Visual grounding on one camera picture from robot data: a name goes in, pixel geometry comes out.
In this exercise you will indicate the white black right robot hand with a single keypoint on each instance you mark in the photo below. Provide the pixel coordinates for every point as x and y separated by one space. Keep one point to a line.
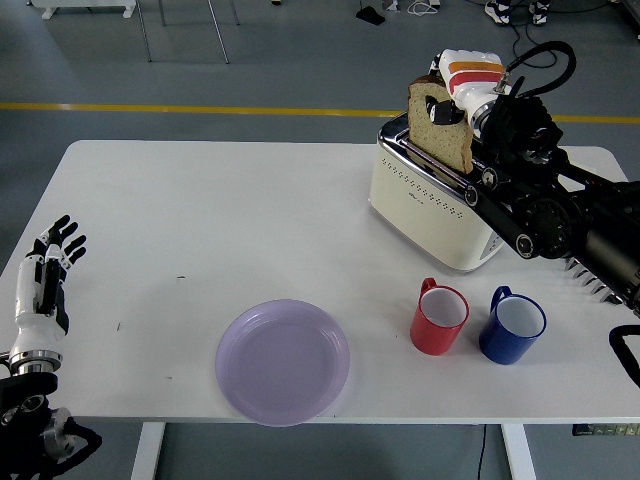
472 75

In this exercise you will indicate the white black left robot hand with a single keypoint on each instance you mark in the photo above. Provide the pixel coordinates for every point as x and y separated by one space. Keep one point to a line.
30 330

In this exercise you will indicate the brown bread slice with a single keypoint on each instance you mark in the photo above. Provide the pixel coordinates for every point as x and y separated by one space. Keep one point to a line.
442 142

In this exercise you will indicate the purple plastic plate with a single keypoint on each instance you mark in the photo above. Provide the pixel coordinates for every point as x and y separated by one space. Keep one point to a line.
282 362

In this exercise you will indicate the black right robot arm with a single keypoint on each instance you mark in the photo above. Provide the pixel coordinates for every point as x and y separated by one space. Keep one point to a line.
550 220

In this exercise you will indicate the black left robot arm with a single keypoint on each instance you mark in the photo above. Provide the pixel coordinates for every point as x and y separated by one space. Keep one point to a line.
25 395

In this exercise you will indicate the person's shoe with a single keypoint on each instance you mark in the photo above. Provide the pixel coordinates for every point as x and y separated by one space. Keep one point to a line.
499 12
540 14

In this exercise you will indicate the small white floor device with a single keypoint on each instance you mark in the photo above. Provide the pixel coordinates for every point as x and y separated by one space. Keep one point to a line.
391 5

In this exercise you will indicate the black foot pedal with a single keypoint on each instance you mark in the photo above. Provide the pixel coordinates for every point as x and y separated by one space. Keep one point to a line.
372 16

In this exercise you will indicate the cream chrome toaster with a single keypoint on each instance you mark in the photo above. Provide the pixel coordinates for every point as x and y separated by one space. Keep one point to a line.
425 220

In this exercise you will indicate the white table leg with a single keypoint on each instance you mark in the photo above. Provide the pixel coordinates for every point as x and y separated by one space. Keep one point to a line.
520 452
147 452

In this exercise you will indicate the silver metal toast rack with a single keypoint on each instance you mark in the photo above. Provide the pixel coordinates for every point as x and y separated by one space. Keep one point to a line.
592 285

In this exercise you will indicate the red enamel mug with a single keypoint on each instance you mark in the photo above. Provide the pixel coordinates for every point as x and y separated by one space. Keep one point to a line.
435 337

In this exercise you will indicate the blue enamel mug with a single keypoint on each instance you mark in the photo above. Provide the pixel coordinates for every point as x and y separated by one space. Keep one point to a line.
502 345

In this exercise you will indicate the white floor stand base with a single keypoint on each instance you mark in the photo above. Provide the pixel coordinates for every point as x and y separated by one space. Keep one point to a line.
85 6

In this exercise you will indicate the table height control panel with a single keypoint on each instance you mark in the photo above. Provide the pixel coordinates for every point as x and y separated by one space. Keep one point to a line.
607 430

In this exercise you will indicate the grey metal frame legs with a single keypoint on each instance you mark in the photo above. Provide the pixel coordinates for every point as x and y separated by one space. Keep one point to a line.
220 35

